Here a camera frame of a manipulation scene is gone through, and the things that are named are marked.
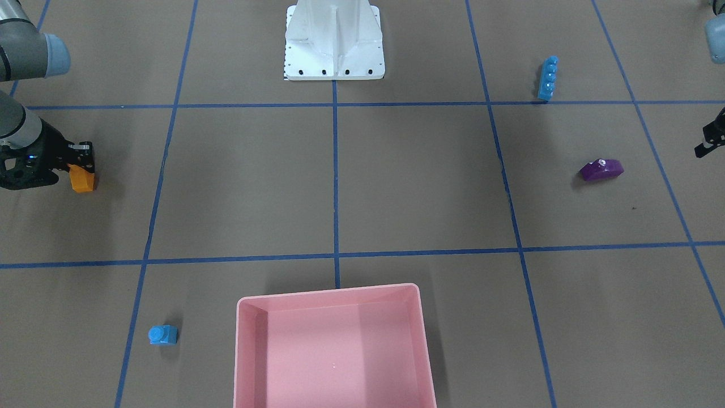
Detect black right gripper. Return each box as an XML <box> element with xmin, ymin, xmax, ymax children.
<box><xmin>1</xmin><ymin>122</ymin><xmax>96</xmax><ymax>190</ymax></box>

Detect orange sloped toy block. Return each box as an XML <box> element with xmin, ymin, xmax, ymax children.
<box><xmin>68</xmin><ymin>164</ymin><xmax>96</xmax><ymax>193</ymax></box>

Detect purple sloped toy block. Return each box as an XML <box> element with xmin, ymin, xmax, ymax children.
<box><xmin>578</xmin><ymin>158</ymin><xmax>624</xmax><ymax>182</ymax></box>

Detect long blue toy block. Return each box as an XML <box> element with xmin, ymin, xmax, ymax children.
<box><xmin>537</xmin><ymin>55</ymin><xmax>559</xmax><ymax>103</ymax></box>

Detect small blue toy block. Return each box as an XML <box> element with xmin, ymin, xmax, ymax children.
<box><xmin>147</xmin><ymin>325</ymin><xmax>178</xmax><ymax>346</ymax></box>

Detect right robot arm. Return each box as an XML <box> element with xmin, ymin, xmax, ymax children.
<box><xmin>1</xmin><ymin>1</ymin><xmax>96</xmax><ymax>193</ymax></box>

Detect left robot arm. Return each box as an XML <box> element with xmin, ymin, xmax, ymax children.
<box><xmin>694</xmin><ymin>1</ymin><xmax>724</xmax><ymax>158</ymax></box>

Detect pink plastic box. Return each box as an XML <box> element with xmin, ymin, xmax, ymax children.
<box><xmin>233</xmin><ymin>282</ymin><xmax>437</xmax><ymax>407</ymax></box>

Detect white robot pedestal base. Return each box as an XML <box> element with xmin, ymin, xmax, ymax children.
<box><xmin>283</xmin><ymin>1</ymin><xmax>386</xmax><ymax>81</ymax></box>

